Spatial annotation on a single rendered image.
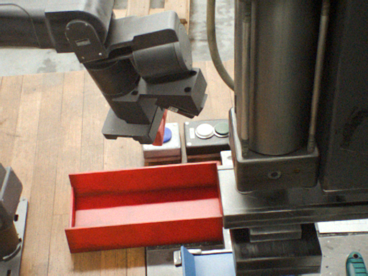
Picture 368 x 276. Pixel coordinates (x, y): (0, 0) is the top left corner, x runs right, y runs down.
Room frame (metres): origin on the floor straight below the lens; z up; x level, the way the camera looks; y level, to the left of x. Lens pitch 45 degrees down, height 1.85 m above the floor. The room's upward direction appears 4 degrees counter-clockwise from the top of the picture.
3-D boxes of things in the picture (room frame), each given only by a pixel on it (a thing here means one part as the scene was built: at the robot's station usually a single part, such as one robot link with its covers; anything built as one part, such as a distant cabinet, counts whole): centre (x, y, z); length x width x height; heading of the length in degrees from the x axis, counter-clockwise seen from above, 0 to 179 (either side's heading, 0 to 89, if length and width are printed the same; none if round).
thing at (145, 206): (0.79, 0.06, 0.93); 0.25 x 0.12 x 0.06; 90
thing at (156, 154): (0.95, 0.03, 0.90); 0.07 x 0.07 x 0.06; 0
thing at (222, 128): (0.95, -0.08, 0.93); 0.03 x 0.03 x 0.02
